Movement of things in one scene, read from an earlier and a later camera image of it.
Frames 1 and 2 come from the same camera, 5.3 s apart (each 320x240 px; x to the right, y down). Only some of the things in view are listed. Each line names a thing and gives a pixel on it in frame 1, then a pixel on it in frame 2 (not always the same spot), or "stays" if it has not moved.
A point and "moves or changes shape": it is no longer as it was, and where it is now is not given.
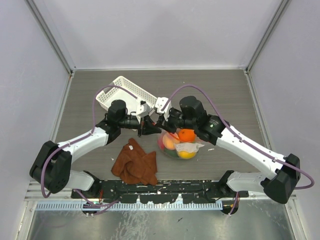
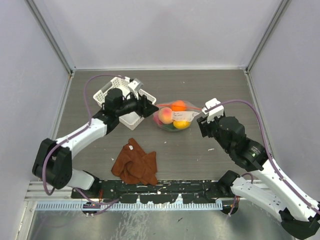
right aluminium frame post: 273,23 stays
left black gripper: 148,127 -> 144,106
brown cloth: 133,166 stays
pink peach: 170,139 moves or changes shape
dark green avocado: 173,153 moves or changes shape
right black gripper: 166,124 -> 204,126
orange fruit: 186,135 moves or changes shape
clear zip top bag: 181,144 moves or changes shape
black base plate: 164,191 stays
